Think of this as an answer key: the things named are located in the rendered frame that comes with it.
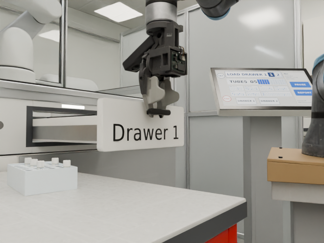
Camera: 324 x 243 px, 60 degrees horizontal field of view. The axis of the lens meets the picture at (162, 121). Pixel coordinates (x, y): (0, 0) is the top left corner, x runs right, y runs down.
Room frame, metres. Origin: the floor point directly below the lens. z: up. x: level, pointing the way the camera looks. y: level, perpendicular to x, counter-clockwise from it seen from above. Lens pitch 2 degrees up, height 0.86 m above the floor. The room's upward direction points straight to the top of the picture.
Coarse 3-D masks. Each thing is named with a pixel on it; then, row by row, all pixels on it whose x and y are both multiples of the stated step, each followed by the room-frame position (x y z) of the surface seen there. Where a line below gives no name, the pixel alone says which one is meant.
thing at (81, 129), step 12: (36, 120) 0.77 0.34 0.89; (48, 120) 0.73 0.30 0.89; (60, 120) 0.69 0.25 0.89; (72, 120) 0.66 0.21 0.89; (84, 120) 0.63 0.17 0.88; (96, 120) 0.61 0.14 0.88; (36, 132) 0.76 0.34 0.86; (48, 132) 0.72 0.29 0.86; (60, 132) 0.69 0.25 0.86; (72, 132) 0.66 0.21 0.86; (84, 132) 0.63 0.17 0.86; (96, 132) 0.60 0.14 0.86
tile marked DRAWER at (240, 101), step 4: (236, 100) 1.32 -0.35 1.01; (240, 100) 1.32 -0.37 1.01; (244, 100) 1.32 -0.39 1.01; (248, 100) 1.32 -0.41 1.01; (252, 100) 1.32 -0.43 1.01; (240, 104) 1.30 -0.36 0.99; (244, 104) 1.30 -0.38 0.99; (248, 104) 1.30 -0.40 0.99; (252, 104) 1.30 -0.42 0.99; (256, 104) 1.30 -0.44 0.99
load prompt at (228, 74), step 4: (228, 72) 1.45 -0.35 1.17; (232, 72) 1.45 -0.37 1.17; (236, 72) 1.45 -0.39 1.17; (240, 72) 1.45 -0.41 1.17; (244, 72) 1.45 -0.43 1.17; (248, 72) 1.46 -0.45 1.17; (252, 72) 1.46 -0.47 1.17; (256, 72) 1.46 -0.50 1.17; (260, 72) 1.46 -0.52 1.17; (264, 72) 1.46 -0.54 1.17; (268, 72) 1.46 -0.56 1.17; (272, 72) 1.46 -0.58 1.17; (276, 72) 1.46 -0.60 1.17; (280, 72) 1.46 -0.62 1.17; (228, 76) 1.43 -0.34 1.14; (232, 76) 1.43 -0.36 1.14; (236, 76) 1.43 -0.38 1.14; (240, 76) 1.43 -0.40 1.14; (244, 76) 1.43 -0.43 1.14; (248, 76) 1.43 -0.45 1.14; (252, 76) 1.44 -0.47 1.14; (256, 76) 1.44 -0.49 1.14; (260, 76) 1.44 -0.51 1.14; (264, 76) 1.44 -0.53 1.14; (268, 76) 1.44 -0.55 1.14; (272, 76) 1.44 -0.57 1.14; (276, 76) 1.44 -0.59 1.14; (280, 76) 1.44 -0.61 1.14
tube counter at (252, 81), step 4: (252, 80) 1.42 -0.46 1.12; (256, 80) 1.42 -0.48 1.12; (260, 80) 1.42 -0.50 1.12; (264, 80) 1.42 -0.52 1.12; (268, 80) 1.42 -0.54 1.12; (272, 80) 1.42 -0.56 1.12; (276, 80) 1.42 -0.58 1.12; (280, 80) 1.42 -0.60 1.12; (284, 80) 1.42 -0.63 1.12; (264, 84) 1.40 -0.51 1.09; (268, 84) 1.40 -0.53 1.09; (272, 84) 1.40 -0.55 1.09; (276, 84) 1.40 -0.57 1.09; (280, 84) 1.40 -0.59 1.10; (284, 84) 1.40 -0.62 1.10
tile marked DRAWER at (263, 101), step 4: (260, 100) 1.32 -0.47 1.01; (264, 100) 1.32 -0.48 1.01; (268, 100) 1.32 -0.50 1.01; (272, 100) 1.32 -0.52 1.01; (276, 100) 1.32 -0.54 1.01; (260, 104) 1.30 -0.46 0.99; (264, 104) 1.30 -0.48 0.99; (268, 104) 1.30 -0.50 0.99; (272, 104) 1.31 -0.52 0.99; (276, 104) 1.31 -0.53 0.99; (280, 104) 1.31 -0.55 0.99
